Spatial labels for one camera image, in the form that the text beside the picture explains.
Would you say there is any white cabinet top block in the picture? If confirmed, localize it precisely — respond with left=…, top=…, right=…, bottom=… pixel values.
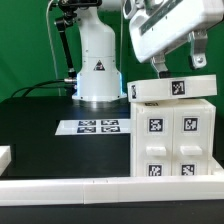
left=127, top=74, right=217, bottom=103

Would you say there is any white cabinet body box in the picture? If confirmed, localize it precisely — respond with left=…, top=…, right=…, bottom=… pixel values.
left=130, top=99, right=216, bottom=177

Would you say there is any white tag base sheet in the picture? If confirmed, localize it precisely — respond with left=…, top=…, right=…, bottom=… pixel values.
left=55, top=119, right=130, bottom=136

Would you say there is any white thin cable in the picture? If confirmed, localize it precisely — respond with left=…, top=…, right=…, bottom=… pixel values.
left=45, top=0, right=63, bottom=97

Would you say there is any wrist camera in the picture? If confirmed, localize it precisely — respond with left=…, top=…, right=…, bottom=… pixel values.
left=123, top=0, right=145, bottom=19

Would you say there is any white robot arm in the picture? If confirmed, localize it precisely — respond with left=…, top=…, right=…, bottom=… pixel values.
left=73, top=0, right=224, bottom=102

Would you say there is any black cable bundle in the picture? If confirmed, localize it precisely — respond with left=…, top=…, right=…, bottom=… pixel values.
left=11, top=78, right=78, bottom=98

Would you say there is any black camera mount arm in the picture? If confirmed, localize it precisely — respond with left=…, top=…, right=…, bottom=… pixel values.
left=50, top=0, right=102, bottom=78

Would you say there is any white U-shaped fence frame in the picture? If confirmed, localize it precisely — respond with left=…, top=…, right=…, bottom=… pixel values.
left=0, top=146, right=224, bottom=206

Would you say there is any white cabinet door panel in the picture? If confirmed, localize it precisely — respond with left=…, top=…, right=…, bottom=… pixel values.
left=172, top=108, right=210, bottom=176
left=144, top=109, right=173, bottom=177

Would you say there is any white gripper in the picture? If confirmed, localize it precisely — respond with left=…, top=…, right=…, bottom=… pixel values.
left=129, top=0, right=224, bottom=78

